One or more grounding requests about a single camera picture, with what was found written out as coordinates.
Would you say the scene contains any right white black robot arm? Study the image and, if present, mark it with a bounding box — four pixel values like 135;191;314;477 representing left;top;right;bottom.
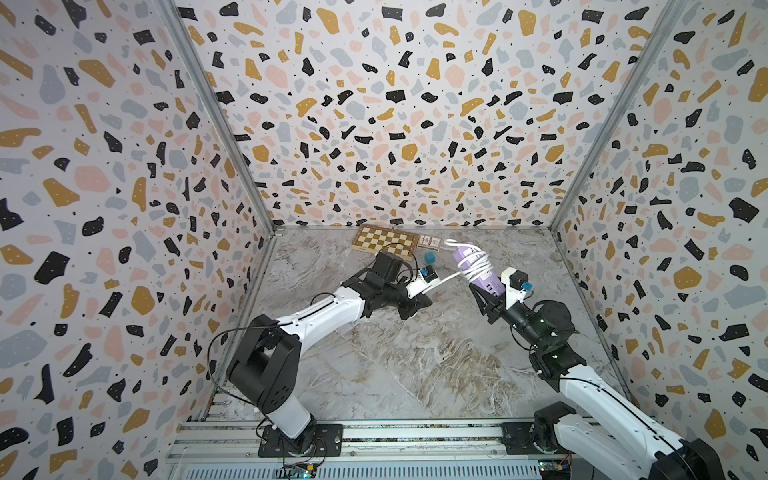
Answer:
470;285;725;479

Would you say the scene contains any white power cord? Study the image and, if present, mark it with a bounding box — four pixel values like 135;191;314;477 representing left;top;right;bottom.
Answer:
413;238;496;295

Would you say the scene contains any green circuit board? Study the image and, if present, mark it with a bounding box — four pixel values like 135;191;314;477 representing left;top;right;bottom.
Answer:
279;463;318;480

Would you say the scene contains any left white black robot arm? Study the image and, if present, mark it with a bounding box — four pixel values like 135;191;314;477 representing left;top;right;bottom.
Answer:
225;252;437;455

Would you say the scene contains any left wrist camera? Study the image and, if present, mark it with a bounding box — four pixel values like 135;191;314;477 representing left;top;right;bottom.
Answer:
406;265;439;298

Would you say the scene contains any playing card box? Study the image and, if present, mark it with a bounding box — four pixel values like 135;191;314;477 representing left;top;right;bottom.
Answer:
418;235;442;251

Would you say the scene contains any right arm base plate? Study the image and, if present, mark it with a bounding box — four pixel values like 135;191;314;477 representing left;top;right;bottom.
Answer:
500;402;577;455

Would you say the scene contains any purple power strip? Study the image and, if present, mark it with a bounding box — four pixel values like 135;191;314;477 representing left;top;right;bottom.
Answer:
453;243;505;296

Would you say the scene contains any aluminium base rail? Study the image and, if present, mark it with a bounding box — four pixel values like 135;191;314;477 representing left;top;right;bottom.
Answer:
163;418;605;479

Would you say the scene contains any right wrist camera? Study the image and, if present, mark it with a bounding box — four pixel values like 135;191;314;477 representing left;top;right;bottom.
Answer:
500;267;533;309

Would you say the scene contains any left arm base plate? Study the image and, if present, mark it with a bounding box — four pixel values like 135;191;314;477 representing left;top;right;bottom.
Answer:
258;422;344;459

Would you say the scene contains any wooden chess board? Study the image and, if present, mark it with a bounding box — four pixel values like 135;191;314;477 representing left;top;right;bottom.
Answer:
351;224;419;260

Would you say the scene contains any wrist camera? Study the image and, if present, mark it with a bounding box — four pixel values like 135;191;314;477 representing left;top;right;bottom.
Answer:
406;265;439;298
500;267;533;309

